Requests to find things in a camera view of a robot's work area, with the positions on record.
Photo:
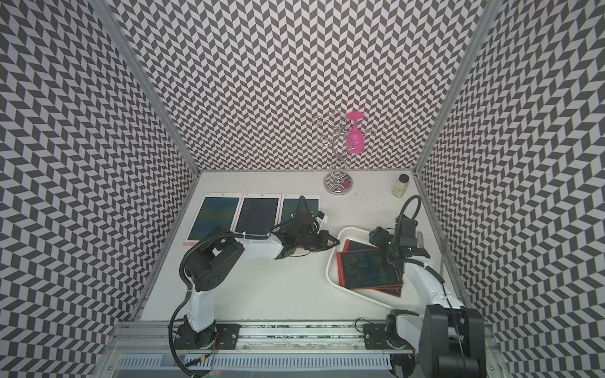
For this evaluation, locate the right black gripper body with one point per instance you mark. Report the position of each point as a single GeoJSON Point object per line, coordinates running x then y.
{"type": "Point", "coordinates": [383, 239]}

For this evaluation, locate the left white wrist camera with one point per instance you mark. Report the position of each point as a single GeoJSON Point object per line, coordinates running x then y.
{"type": "Point", "coordinates": [320, 217]}

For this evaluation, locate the white plastic storage tray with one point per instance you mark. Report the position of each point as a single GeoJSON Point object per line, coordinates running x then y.
{"type": "Point", "coordinates": [408, 300]}

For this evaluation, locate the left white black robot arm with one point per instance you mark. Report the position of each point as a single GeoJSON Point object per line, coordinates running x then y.
{"type": "Point", "coordinates": [207, 264]}

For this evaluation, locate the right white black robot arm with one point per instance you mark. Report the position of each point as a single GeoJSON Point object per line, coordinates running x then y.
{"type": "Point", "coordinates": [448, 337]}

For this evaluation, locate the aluminium front rail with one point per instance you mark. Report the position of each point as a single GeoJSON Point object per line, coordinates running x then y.
{"type": "Point", "coordinates": [254, 336]}

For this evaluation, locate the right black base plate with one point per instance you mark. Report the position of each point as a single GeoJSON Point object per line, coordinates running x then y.
{"type": "Point", "coordinates": [383, 337]}

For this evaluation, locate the pink writing tablet colourful screen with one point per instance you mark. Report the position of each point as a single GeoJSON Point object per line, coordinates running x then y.
{"type": "Point", "coordinates": [216, 209]}

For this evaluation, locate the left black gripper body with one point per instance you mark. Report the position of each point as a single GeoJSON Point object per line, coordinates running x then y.
{"type": "Point", "coordinates": [314, 242]}

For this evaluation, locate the small glass jar black lid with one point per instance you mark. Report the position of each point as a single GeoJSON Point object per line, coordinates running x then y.
{"type": "Point", "coordinates": [400, 185]}

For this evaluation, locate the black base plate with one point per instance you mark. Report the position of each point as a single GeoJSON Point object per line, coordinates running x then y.
{"type": "Point", "coordinates": [383, 337]}
{"type": "Point", "coordinates": [221, 337]}

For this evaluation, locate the pink plastic goblet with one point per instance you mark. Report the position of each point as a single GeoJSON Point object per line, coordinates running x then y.
{"type": "Point", "coordinates": [355, 139]}

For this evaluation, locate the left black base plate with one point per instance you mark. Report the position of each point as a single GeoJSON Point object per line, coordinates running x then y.
{"type": "Point", "coordinates": [221, 337]}

